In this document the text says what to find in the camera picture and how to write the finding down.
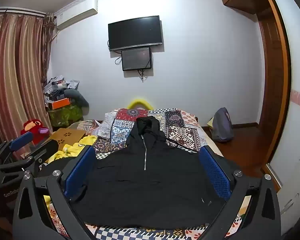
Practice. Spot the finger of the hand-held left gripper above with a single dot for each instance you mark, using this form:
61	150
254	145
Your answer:
43	147
21	140

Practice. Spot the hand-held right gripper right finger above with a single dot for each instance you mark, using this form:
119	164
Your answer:
215	173

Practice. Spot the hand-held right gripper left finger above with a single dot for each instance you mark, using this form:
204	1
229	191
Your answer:
80	171

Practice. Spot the black zip hoodie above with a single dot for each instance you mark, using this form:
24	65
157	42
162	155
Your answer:
145	192

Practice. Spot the red plush toy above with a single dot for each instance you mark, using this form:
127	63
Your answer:
33	128

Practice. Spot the yellow fleece cloth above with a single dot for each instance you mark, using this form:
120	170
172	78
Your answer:
75	148

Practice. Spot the wooden lap desk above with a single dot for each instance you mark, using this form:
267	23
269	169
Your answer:
65	136

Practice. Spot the beige fleece blanket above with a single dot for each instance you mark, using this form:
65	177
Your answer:
213	146

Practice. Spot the green patterned cloth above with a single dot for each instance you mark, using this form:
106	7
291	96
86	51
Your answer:
65	116

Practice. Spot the striped patterned cushion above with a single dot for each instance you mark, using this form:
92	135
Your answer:
83	127

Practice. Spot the grey purple backpack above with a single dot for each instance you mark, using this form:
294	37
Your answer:
222	127

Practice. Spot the orange box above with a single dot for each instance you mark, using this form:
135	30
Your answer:
61	103

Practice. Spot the yellow paper sheet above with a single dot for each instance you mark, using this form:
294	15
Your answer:
210	123

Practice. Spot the patchwork printed blanket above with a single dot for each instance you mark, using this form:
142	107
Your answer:
120	130

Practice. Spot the striped brown curtain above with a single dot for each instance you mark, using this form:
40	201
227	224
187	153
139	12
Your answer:
12	80

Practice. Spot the grey pillow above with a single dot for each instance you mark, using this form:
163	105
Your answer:
77	96

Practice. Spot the pile of papers and boxes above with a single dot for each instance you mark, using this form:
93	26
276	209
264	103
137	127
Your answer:
56	85

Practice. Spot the white door with stickers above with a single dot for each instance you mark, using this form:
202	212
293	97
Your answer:
297	130

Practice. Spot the brown wooden wardrobe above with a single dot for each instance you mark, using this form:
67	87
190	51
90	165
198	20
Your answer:
272	80

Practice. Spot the white air conditioner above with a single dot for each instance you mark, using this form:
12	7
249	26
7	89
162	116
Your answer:
77	15

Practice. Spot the small black wall monitor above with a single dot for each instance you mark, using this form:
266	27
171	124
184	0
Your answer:
137	58

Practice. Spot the white curtain rail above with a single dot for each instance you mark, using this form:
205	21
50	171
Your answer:
17	12

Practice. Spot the black wall television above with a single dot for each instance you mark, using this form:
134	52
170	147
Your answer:
135	33

